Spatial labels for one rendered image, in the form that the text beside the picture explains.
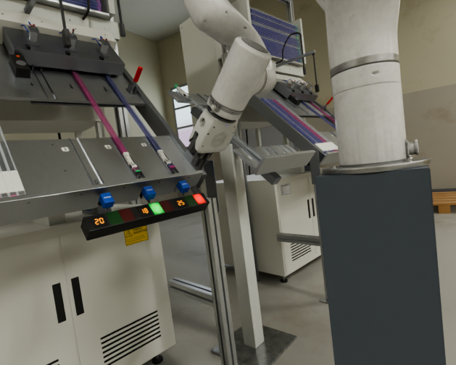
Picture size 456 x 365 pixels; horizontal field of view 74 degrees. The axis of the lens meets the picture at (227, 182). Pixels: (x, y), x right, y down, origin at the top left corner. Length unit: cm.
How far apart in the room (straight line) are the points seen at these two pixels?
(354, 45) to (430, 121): 375
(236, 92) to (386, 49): 28
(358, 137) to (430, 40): 392
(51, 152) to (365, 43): 71
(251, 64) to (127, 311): 92
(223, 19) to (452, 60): 387
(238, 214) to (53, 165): 65
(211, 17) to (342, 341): 69
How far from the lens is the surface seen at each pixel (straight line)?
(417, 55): 445
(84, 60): 119
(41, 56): 115
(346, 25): 63
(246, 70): 65
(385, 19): 64
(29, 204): 73
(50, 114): 143
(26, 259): 106
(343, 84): 62
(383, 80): 61
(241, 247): 119
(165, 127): 105
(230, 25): 75
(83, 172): 81
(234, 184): 114
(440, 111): 435
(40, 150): 85
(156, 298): 125
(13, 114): 141
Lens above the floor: 75
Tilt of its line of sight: 4 degrees down
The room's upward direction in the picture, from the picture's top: 7 degrees counter-clockwise
